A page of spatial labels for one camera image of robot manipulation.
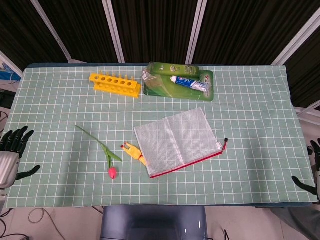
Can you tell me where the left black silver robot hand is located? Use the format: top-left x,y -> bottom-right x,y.
0,125 -> 41,190

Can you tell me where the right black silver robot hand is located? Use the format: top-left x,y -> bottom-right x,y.
291,138 -> 320,202

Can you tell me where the clear mesh zipper pouch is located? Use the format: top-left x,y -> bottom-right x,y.
133,107 -> 225,179

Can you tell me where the black floor device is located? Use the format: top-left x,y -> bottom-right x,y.
0,89 -> 16,110

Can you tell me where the green checked tablecloth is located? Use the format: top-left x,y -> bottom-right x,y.
0,63 -> 313,209

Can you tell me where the blue white box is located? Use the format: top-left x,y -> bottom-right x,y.
0,59 -> 21,83

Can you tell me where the artificial pink tulip flower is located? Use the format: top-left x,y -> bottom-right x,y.
75,125 -> 123,180

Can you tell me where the yellow rubber chicken toy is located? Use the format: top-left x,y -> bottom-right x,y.
120,141 -> 149,166

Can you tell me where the yellow test tube rack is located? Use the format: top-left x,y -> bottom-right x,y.
88,70 -> 142,99

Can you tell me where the grey-blue robot torso base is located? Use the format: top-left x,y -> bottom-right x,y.
99,206 -> 209,240

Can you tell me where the white blue toothpaste tube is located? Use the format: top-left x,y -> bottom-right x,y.
170,75 -> 210,94

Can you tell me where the green blister pack card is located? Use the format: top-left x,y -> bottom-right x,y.
143,61 -> 215,103

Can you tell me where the crumpled clear plastic wrapper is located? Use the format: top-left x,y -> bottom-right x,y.
141,70 -> 161,91

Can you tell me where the thin floor cable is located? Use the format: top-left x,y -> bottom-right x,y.
27,207 -> 65,240

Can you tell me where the white aluminium partition post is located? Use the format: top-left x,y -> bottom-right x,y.
101,0 -> 126,64
30,0 -> 76,63
271,10 -> 320,66
185,0 -> 211,65
295,101 -> 320,119
0,50 -> 24,78

